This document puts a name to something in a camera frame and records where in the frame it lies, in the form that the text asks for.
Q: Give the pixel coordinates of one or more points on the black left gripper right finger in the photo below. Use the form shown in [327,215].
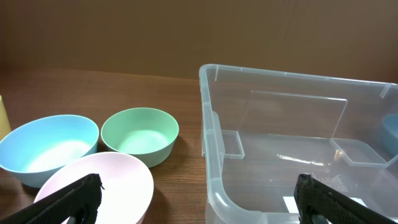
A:
[319,203]

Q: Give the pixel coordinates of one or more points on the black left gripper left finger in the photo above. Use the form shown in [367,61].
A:
[77,202]

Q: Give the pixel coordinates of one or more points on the light pink bowl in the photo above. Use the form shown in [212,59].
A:
[128,185]

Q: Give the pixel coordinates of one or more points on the light green bowl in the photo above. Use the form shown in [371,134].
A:
[148,134]

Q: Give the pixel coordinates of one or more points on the dark blue plate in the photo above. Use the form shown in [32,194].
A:
[389,133]

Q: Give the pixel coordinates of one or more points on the clear plastic storage container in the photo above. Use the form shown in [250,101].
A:
[261,129]

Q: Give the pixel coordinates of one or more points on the light blue bowl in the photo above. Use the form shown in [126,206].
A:
[33,152]

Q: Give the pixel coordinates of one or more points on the yellow cup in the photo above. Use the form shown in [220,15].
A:
[5,127]

